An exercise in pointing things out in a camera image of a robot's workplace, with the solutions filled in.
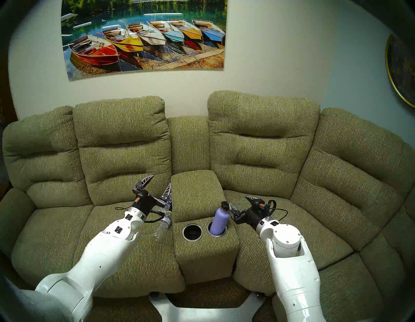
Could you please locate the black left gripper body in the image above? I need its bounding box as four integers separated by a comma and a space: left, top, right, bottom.
131, 189, 169, 217

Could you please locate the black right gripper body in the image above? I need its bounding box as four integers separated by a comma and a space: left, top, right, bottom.
233, 200, 276, 230

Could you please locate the purple metal bottle black cap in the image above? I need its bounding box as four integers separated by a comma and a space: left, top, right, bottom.
209, 201, 231, 236

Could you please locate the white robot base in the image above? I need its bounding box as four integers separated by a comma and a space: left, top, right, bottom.
149, 291, 266, 322

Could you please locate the silver-rimmed black cup holder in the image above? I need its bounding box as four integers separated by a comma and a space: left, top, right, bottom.
182, 223, 204, 242
207, 221, 227, 238

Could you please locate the clear bottle white red label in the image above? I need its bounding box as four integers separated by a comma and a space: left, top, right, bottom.
151, 211, 172, 242

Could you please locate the olive green sofa console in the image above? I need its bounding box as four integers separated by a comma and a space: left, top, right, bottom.
170, 170, 240, 285

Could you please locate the olive green fabric sofa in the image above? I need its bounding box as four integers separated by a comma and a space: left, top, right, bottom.
0, 90, 415, 322

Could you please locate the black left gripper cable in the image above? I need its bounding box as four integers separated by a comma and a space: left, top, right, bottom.
115, 206, 166, 224

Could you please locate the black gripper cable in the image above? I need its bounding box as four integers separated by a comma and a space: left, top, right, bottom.
115, 206, 166, 224
267, 200, 288, 221

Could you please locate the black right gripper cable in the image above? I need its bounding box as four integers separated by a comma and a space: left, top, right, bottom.
267, 200, 288, 221

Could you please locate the colourful boats wall picture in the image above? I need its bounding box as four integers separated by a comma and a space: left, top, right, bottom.
61, 0, 228, 81

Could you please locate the round gold-rimmed wall decor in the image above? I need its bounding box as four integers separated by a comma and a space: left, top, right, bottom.
385, 34, 415, 108

